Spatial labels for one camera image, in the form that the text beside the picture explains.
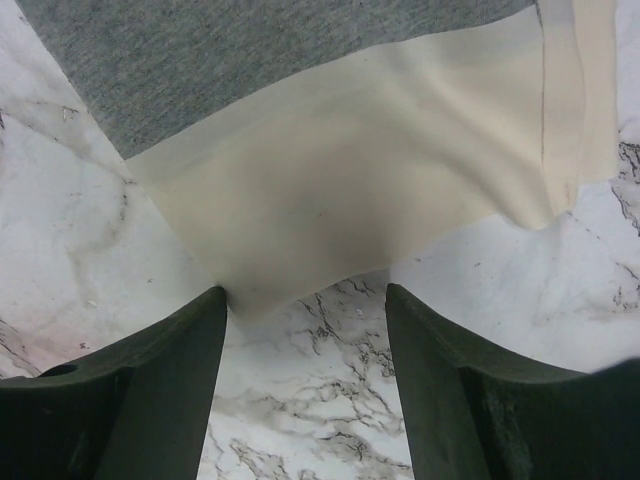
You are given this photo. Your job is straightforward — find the grey cream underwear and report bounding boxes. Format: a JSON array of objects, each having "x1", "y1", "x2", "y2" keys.
[{"x1": 20, "y1": 1, "x2": 618, "y2": 319}]

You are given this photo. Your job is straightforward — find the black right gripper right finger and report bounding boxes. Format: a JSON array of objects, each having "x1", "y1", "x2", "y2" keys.
[{"x1": 385, "y1": 284, "x2": 639, "y2": 479}]

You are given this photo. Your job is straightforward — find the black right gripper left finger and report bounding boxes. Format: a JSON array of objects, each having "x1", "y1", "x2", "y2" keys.
[{"x1": 1, "y1": 287, "x2": 227, "y2": 479}]

